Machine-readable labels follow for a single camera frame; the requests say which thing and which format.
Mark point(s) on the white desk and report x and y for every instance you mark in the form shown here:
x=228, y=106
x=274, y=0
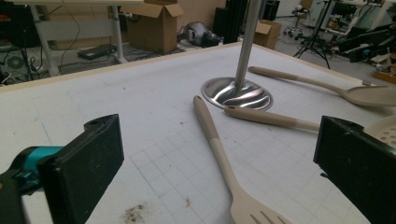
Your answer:
x=117, y=34

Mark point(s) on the beige skimmer spoon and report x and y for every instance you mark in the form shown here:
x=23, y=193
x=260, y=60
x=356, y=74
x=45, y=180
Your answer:
x=267, y=117

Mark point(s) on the office chair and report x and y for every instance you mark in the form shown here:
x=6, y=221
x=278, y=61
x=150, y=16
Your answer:
x=297, y=15

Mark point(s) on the small cardboard box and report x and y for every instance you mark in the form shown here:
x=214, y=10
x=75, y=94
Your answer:
x=269, y=39

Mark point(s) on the white grid mat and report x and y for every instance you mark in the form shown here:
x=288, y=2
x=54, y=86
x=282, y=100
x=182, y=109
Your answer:
x=93, y=102

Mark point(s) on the large open cardboard box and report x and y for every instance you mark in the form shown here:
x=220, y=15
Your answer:
x=149, y=34

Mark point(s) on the beige solid spatula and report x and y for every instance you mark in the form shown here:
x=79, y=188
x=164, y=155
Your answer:
x=370, y=95

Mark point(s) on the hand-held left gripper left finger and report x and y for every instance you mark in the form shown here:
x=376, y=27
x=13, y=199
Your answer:
x=84, y=171

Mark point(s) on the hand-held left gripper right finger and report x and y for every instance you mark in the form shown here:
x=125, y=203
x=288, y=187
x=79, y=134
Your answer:
x=358, y=165

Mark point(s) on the flat black device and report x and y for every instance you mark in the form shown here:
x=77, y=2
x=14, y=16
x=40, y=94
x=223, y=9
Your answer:
x=96, y=52

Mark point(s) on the stainless steel utensil stand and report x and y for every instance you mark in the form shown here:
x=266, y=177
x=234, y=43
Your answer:
x=247, y=46

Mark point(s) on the black machine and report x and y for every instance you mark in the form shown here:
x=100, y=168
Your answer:
x=364, y=43

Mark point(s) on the grey and black device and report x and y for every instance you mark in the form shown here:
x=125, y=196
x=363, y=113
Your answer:
x=199, y=34

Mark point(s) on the beige slotted spatula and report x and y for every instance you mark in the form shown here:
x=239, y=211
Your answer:
x=214, y=140

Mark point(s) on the black tripod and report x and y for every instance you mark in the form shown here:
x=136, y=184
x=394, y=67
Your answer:
x=313, y=37

